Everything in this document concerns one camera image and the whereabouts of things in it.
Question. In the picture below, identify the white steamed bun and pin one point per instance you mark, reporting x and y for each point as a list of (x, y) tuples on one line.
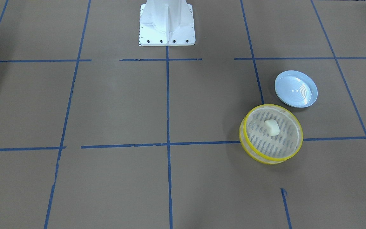
[(272, 127)]

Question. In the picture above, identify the yellow plastic steamer basket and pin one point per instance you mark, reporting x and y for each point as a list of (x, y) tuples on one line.
[(270, 150)]

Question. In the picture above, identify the light blue plate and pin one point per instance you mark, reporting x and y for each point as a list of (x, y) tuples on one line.
[(296, 89)]

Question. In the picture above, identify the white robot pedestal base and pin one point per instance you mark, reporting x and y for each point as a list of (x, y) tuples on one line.
[(166, 23)]

